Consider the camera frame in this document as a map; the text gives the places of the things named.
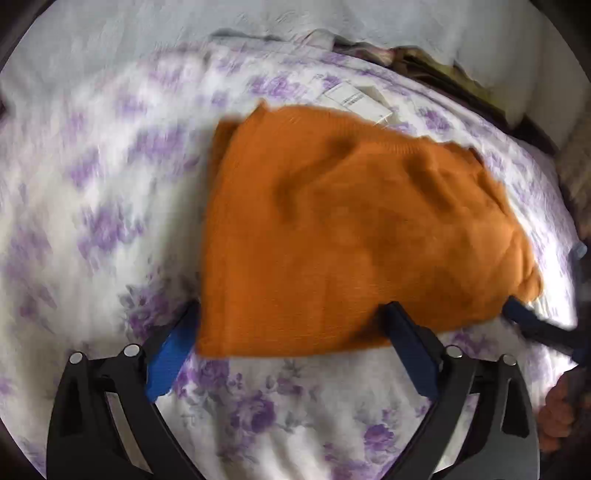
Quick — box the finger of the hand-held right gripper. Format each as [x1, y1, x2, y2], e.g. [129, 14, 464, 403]
[502, 298, 591, 366]
[570, 242, 591, 280]

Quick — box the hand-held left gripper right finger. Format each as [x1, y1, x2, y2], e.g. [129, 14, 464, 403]
[379, 301, 542, 480]

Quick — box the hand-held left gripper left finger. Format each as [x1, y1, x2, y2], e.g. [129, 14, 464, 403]
[46, 302, 201, 480]

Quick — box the orange knitted cat cardigan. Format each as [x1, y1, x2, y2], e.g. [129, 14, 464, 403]
[196, 105, 544, 358]

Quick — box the person's right hand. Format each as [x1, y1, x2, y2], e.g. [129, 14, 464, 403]
[537, 381, 575, 455]

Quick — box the purple floral bed sheet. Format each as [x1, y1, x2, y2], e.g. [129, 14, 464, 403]
[0, 39, 583, 480]

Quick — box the white plain cloth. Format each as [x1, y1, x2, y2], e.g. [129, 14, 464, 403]
[455, 0, 546, 128]

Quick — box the grey paper hang tag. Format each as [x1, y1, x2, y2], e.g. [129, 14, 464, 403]
[359, 84, 393, 124]

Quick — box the white paper hang tag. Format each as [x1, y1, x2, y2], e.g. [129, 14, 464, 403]
[323, 83, 370, 112]

